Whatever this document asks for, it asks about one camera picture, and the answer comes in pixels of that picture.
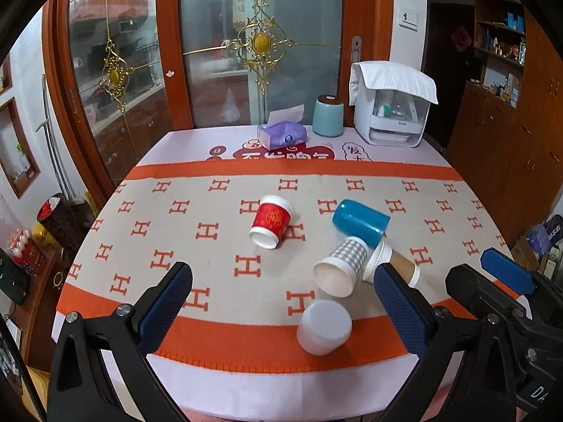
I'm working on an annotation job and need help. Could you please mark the red paper cup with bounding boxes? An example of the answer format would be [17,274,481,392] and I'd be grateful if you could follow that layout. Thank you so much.
[249,194,295,250]

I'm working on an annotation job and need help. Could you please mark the red box of bottles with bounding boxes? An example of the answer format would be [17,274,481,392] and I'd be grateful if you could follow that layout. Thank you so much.
[8,226,45,269]

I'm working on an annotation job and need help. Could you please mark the red paper wall decoration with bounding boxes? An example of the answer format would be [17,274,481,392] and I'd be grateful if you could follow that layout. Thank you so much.
[450,25,472,54]

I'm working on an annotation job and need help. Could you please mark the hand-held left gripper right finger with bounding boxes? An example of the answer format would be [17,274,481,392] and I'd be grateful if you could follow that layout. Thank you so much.
[373,262,520,422]

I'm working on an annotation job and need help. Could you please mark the grey mop pole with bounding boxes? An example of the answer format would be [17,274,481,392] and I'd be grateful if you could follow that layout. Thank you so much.
[40,75,86,205]

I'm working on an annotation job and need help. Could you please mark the white wall switch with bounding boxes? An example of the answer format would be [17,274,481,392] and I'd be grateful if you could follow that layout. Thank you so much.
[399,5,420,32]

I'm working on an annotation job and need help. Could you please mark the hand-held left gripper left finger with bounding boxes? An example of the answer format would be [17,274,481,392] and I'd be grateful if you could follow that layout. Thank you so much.
[46,261,194,422]

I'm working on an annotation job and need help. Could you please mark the wooden wall frame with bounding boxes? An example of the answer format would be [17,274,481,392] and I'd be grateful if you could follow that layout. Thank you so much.
[0,97,41,198]

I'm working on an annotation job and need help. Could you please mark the wooden shelf cabinet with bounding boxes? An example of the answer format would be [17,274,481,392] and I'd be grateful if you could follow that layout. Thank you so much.
[445,0,563,258]

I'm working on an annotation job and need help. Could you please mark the pink printed table cover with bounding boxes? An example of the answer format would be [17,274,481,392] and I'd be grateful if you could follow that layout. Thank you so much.
[51,127,535,422]

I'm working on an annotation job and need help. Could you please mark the teal canister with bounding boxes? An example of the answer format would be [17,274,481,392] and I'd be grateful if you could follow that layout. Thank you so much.
[312,94,345,138]

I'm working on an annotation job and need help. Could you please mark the purple tissue pack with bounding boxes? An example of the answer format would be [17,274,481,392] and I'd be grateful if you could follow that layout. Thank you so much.
[257,104,309,151]

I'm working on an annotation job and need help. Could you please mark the white cloth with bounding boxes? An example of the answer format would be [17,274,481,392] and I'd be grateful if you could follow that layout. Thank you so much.
[349,60,439,107]

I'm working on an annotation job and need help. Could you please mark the white countertop appliance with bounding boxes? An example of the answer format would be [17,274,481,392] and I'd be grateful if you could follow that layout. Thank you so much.
[354,88,430,147]

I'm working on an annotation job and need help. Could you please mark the dark woven waste bin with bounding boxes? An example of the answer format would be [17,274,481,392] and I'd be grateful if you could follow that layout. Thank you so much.
[37,193,91,253]

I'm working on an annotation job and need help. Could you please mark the glass door with gold ornament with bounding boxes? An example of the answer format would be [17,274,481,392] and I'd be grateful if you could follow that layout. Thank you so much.
[52,0,182,196]
[176,0,393,132]

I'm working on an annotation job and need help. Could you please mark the checkered paper cup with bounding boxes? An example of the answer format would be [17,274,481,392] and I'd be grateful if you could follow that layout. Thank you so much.
[312,236,368,298]

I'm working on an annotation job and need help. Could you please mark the white plastic cup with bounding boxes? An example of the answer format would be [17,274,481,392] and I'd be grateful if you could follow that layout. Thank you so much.
[296,300,353,356]

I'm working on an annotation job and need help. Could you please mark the blue cup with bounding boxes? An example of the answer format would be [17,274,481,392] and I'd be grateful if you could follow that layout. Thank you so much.
[332,199,392,250]

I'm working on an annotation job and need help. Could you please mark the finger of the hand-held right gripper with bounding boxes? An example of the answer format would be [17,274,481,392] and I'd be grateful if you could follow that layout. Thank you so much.
[445,263,535,335]
[481,248,563,313]

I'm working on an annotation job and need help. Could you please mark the brown sleeved paper cup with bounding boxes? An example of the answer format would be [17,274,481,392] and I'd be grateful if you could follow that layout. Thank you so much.
[362,241,422,287]

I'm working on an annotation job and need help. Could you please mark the orange patterned blanket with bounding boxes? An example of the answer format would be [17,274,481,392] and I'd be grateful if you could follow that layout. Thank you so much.
[57,164,535,361]

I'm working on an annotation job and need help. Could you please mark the wooden side cabinet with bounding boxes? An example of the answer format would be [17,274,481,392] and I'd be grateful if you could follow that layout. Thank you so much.
[0,246,71,370]

